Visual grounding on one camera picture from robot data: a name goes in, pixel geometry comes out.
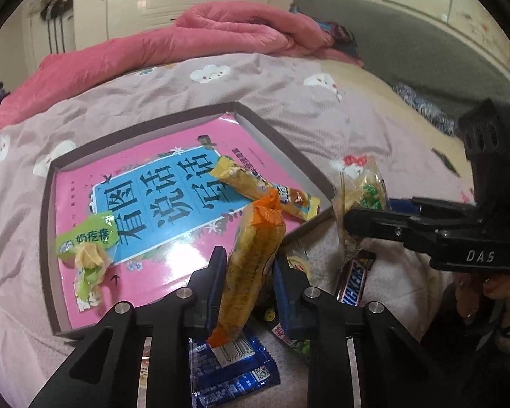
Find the person's right hand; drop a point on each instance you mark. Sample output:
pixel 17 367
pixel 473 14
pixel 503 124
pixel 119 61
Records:
pixel 503 295

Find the mauve printed bed sheet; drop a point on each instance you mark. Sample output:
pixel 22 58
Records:
pixel 280 89

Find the dark green pea packet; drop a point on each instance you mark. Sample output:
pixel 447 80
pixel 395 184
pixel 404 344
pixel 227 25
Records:
pixel 299 346

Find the round biscuit clear packet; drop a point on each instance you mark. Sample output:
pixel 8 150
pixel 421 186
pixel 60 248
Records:
pixel 301 263

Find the green milk candy packet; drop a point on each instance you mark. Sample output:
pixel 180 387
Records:
pixel 89 233

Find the pink picture book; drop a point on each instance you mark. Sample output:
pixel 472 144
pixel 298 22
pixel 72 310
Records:
pixel 153 165

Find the dark slim object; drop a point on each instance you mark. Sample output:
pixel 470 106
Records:
pixel 446 160

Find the orange-ended yellow cracker packet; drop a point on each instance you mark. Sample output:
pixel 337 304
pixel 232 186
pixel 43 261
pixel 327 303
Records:
pixel 246 263

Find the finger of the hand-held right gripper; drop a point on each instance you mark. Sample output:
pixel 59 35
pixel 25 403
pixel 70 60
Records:
pixel 374 221
pixel 425 206

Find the pink quilt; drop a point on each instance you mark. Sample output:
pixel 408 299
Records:
pixel 195 38

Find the long yellow cake packet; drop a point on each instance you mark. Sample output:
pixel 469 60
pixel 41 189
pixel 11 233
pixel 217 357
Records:
pixel 246 182

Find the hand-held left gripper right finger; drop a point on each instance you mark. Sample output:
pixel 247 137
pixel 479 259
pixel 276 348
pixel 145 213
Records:
pixel 282 293

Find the blue patterned cloth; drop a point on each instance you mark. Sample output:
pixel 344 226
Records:
pixel 425 106

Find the grey fabric headboard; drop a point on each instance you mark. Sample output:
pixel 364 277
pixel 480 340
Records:
pixel 408 42

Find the dark patterned clothes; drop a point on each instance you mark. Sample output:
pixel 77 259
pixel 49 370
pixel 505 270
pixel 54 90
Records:
pixel 342 36

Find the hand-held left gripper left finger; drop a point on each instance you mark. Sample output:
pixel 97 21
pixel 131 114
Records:
pixel 214 289

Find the brown chocolate bar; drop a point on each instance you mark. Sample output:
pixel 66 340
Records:
pixel 352 282

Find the blue foil snack packet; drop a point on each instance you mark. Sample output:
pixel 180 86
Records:
pixel 233 361

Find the black striped hanging garment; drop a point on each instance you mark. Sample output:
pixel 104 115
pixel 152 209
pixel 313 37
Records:
pixel 59 25

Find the grey shallow cardboard box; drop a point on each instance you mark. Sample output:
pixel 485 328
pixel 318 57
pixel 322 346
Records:
pixel 272 131

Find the clear seed bar packet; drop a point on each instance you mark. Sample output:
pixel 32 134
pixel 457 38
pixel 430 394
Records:
pixel 361 187

